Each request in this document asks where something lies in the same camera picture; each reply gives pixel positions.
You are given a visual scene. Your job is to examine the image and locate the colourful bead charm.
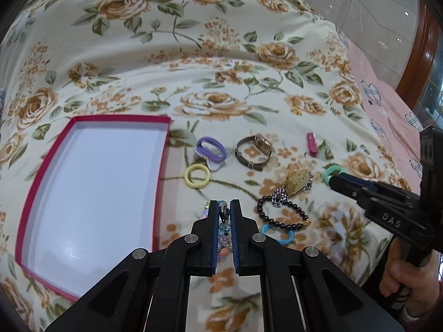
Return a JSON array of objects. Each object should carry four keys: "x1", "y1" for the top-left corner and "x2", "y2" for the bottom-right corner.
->
[{"x1": 217, "y1": 200, "x2": 232, "y2": 261}]

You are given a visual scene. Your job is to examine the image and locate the pink hair clip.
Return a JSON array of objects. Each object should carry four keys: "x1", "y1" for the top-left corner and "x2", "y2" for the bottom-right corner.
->
[{"x1": 306, "y1": 133, "x2": 318, "y2": 157}]

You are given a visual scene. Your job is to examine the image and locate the yellow hair ring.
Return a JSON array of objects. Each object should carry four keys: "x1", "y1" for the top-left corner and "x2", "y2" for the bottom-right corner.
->
[{"x1": 184, "y1": 164, "x2": 211, "y2": 190}]

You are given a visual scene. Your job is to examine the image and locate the wooden door frame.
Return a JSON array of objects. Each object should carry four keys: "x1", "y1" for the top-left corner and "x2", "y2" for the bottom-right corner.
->
[{"x1": 396, "y1": 1, "x2": 441, "y2": 110}]

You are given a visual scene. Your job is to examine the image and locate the gold rhinestone hair clip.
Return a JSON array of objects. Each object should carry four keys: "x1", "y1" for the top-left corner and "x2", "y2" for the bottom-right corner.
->
[{"x1": 283, "y1": 169, "x2": 313, "y2": 196}]

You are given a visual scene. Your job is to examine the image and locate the pink bed sheet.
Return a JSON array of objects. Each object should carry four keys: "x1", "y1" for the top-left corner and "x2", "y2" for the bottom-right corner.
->
[{"x1": 339, "y1": 32, "x2": 424, "y2": 194}]

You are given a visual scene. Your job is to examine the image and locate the purple hair tie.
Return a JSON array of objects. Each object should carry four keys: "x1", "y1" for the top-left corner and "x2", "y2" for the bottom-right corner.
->
[{"x1": 192, "y1": 136, "x2": 228, "y2": 173}]

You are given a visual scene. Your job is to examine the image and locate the blue hair ring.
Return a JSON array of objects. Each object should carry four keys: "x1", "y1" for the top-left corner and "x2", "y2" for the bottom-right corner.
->
[{"x1": 260, "y1": 223, "x2": 295, "y2": 248}]

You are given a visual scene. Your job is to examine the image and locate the green hair tie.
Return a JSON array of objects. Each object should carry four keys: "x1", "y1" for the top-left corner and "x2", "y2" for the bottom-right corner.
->
[{"x1": 322, "y1": 164, "x2": 344, "y2": 185}]

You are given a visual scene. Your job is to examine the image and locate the black bead bracelet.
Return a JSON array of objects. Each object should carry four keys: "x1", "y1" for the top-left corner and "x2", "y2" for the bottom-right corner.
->
[{"x1": 256, "y1": 195, "x2": 312, "y2": 232}]

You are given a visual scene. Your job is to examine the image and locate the right hand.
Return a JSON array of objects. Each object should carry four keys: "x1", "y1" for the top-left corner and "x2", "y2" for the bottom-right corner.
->
[{"x1": 379, "y1": 238, "x2": 440, "y2": 317}]

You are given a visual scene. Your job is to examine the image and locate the red white shallow box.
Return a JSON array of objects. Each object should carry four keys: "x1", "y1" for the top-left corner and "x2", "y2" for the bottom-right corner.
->
[{"x1": 15, "y1": 115, "x2": 171, "y2": 301}]

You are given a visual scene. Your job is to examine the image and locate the floral cream blanket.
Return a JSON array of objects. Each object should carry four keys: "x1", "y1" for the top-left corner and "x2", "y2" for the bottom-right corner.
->
[{"x1": 1, "y1": 0, "x2": 411, "y2": 331}]

